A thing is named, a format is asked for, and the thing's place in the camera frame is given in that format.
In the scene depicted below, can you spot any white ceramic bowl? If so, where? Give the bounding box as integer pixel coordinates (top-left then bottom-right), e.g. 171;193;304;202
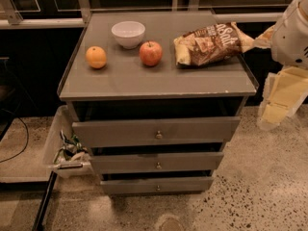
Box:
112;21;145;49

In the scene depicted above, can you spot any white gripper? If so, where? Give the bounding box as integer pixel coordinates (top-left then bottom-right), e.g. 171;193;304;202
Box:
254;0;308;131

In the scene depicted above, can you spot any orange fruit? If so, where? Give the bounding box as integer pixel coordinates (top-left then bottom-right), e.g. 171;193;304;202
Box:
86;46;107;69

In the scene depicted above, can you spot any brown chip bag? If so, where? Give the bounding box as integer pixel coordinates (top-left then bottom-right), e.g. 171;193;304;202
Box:
173;22;254;67

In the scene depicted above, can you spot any grey bottom drawer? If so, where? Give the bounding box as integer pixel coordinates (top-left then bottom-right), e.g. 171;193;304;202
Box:
101;176;214;194

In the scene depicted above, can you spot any black cable on floor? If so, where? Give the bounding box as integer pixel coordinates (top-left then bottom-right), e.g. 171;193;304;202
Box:
0;108;31;164

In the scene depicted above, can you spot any clutter inside plastic bin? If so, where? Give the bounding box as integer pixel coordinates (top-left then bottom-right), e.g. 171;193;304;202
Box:
53;131;89;165

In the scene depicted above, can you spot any grey drawer cabinet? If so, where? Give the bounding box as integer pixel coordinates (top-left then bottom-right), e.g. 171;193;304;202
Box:
58;12;258;182

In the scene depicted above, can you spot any grey middle drawer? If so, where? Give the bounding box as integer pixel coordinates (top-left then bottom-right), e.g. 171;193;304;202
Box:
90;152;223;174

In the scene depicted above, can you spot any red apple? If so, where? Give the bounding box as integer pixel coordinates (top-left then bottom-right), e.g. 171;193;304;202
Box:
140;40;163;66

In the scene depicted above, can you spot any grey top drawer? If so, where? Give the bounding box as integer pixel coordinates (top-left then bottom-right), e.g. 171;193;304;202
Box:
72;116;240;148

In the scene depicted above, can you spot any metal railing frame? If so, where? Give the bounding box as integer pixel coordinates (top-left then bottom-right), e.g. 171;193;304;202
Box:
0;0;293;28

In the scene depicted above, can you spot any grey drawer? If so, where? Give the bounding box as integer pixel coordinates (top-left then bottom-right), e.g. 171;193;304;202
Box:
72;116;240;148
101;176;214;194
90;152;223;174

